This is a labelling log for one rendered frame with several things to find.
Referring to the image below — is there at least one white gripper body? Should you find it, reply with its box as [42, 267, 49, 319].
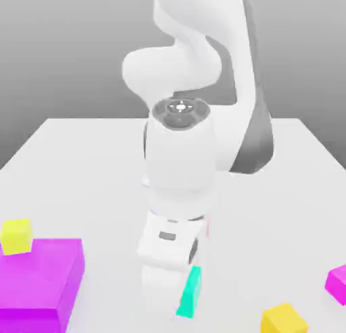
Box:
[141, 264, 190, 319]

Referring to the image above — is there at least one small teal cube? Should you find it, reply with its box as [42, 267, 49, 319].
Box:
[175, 265, 203, 319]

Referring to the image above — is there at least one small yellow cube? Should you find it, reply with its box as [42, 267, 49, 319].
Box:
[260, 301, 310, 333]
[0, 217, 34, 256]

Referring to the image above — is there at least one small magenta cube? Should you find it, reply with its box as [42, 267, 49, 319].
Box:
[324, 263, 346, 306]

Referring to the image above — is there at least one large magenta box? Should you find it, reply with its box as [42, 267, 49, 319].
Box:
[0, 238, 87, 333]

